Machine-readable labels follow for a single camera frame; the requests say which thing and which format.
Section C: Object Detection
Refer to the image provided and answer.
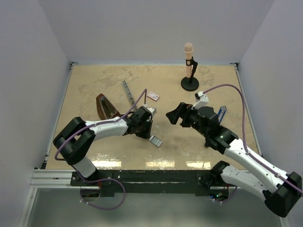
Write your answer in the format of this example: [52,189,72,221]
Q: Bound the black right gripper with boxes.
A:
[166,102,209,137]

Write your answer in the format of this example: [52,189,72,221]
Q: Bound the grey stapler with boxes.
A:
[122,80,137,111]

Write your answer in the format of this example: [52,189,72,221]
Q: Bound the red white staple box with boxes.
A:
[147,91,160,102]

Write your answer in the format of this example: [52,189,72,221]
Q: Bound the blue stapler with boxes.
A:
[204,105,228,148]

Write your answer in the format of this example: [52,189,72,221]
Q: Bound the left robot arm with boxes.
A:
[53,106,156,185]

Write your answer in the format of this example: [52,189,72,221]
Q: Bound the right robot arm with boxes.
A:
[166,102,303,218]

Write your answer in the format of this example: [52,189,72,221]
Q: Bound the brown wooden metronome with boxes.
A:
[96,93,121,120]

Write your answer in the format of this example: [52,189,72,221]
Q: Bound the beige microphone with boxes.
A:
[184,43,194,78]

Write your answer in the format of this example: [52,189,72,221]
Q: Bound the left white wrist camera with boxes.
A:
[143,104,157,116]

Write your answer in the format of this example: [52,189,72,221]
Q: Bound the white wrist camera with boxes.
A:
[143,104,157,116]
[191,91,209,110]

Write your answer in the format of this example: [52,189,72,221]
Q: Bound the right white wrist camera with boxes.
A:
[191,91,209,110]

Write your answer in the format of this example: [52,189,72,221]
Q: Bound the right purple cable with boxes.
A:
[203,84,303,194]

